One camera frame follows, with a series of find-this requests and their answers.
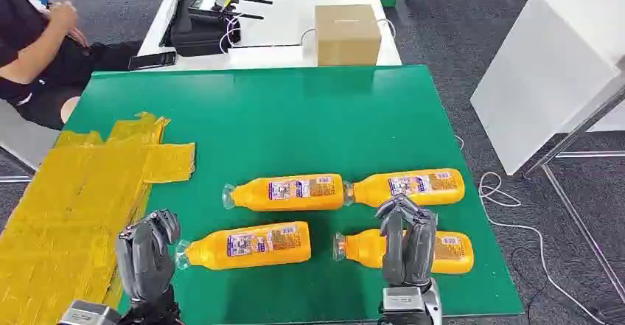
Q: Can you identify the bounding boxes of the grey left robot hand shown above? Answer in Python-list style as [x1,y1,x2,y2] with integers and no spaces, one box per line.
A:
[115,209,182,305]

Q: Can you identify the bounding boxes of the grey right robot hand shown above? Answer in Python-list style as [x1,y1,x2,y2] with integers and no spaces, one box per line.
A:
[374,193,439,289]

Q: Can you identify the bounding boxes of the orange drink bottle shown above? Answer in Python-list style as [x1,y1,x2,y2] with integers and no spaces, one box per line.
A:
[222,172,346,212]
[341,167,466,208]
[332,228,475,276]
[175,221,313,271]

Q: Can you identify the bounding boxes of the yellow sheet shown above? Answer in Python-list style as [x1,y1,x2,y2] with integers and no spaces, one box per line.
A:
[0,111,196,325]

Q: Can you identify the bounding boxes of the green table mat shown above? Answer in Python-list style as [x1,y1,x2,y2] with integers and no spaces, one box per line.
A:
[63,65,525,325]

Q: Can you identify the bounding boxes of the white seat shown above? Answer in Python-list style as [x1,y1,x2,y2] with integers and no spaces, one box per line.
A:
[0,99,63,173]

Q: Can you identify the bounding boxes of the person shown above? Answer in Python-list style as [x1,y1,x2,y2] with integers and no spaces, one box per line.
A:
[0,0,144,131]

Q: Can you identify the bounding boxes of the black smartphone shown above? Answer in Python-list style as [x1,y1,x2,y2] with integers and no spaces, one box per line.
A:
[128,51,178,71]

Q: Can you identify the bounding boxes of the brown cardboard box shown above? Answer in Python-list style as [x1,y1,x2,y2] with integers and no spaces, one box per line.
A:
[314,4,383,67]

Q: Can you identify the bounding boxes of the large white table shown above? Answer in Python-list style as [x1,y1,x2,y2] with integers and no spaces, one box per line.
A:
[469,0,625,177]

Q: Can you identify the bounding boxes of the black carry case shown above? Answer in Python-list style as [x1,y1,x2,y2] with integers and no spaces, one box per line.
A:
[160,0,242,59]

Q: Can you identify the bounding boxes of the person's hand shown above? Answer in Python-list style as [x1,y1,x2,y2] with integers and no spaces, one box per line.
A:
[47,0,80,32]

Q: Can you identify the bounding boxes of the black remote controller with antennas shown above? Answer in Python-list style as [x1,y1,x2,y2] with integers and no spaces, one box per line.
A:
[187,0,274,24]

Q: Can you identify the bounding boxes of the long white floor cable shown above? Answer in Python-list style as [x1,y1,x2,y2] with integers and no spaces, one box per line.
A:
[454,134,607,325]

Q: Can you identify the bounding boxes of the black floor cable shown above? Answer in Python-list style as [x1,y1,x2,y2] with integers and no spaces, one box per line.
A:
[509,246,554,325]

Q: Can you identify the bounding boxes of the metal table leg frame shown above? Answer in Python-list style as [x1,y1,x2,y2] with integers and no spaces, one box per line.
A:
[523,84,625,305]

